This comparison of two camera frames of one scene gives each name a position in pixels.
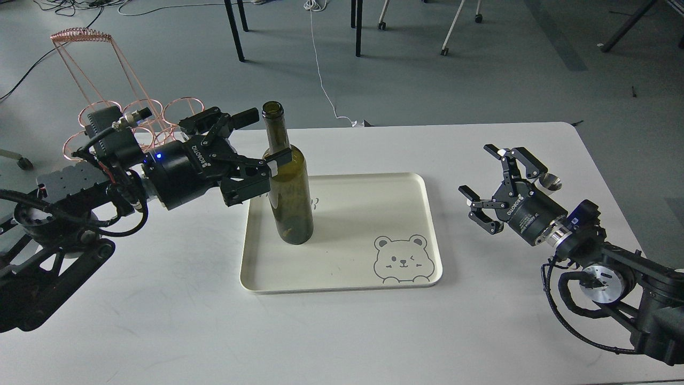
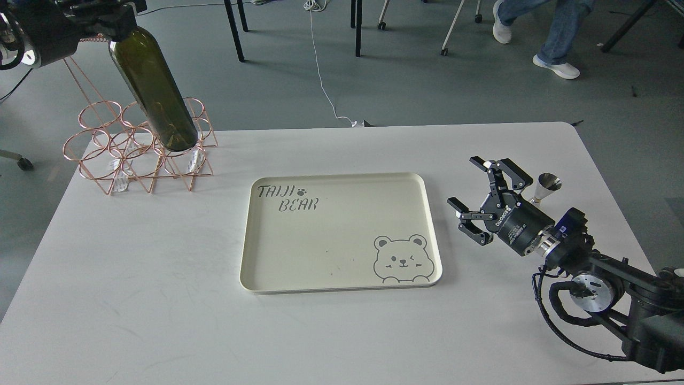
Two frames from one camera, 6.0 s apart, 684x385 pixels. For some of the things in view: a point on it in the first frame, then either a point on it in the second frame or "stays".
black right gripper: (529, 211) -> (518, 223)
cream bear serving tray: (370, 230) stays
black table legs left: (234, 25) stays
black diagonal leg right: (607, 46) stays
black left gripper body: (180, 172) -> (53, 30)
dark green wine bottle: (290, 193) -> (144, 60)
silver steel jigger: (548, 183) stays
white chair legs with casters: (382, 25) stays
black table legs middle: (356, 22) stays
